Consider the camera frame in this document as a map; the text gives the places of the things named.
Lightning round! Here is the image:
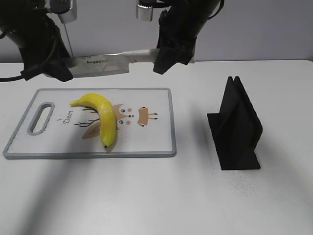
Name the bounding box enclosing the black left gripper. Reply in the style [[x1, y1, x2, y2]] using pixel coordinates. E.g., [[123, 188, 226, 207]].
[[0, 0, 77, 82]]

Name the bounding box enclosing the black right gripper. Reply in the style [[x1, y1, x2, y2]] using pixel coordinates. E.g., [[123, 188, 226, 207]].
[[135, 0, 224, 73]]

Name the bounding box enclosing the white-handled kitchen knife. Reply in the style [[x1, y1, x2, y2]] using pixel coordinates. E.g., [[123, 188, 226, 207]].
[[60, 48, 196, 78]]

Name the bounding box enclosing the yellow plastic banana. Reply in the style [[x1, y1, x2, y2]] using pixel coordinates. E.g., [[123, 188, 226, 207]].
[[70, 93, 116, 148]]

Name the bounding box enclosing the white grey-rimmed cutting board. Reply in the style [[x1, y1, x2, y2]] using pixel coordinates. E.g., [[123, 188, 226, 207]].
[[3, 88, 176, 159]]

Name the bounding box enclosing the black knife stand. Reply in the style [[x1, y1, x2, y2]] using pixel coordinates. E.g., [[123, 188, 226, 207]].
[[207, 76, 263, 170]]

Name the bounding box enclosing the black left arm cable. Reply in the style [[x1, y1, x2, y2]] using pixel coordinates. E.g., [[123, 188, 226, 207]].
[[0, 24, 62, 83]]

